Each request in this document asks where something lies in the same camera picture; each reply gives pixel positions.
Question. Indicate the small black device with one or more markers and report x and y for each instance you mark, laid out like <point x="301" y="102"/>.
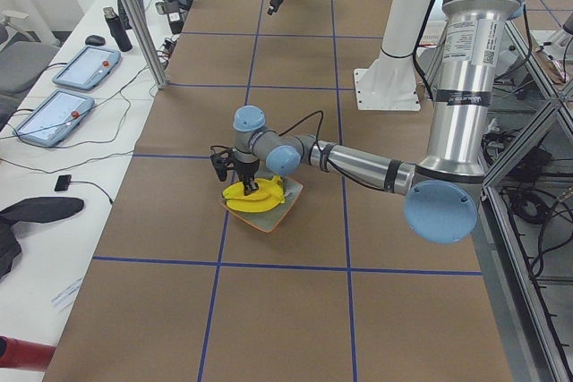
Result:
<point x="63" y="182"/>

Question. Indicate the aluminium frame rack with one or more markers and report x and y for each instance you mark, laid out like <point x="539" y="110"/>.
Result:
<point x="523" y="239"/>

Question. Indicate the black computer mouse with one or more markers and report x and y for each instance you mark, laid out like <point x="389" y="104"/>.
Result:
<point x="95" y="40"/>

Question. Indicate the grey square plate orange rim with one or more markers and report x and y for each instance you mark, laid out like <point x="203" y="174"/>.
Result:
<point x="268" y="221"/>

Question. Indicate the red cylinder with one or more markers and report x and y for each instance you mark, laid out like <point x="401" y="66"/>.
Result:
<point x="25" y="355"/>

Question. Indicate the black cloth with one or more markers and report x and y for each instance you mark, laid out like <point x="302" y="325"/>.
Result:
<point x="38" y="210"/>

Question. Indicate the paper sheet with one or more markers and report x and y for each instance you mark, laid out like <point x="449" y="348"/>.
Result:
<point x="67" y="296"/>

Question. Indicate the aluminium frame post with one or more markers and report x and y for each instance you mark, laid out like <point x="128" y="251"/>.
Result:
<point x="146" y="44"/>

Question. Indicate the black water bottle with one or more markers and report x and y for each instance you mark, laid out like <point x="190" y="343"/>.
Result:
<point x="117" y="29"/>

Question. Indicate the upper blue teach pendant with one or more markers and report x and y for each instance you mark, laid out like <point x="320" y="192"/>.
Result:
<point x="88" y="68"/>

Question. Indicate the yellow banana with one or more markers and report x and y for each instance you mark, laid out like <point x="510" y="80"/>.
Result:
<point x="265" y="188"/>
<point x="256" y="198"/>
<point x="255" y="207"/>

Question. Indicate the blue teach pendant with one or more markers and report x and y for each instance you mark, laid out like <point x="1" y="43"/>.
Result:
<point x="54" y="119"/>
<point x="88" y="68"/>

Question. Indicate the lower blue teach pendant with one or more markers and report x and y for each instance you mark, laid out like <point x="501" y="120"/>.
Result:
<point x="54" y="119"/>

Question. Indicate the grey office chair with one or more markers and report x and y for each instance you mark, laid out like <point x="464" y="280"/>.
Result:
<point x="22" y="63"/>

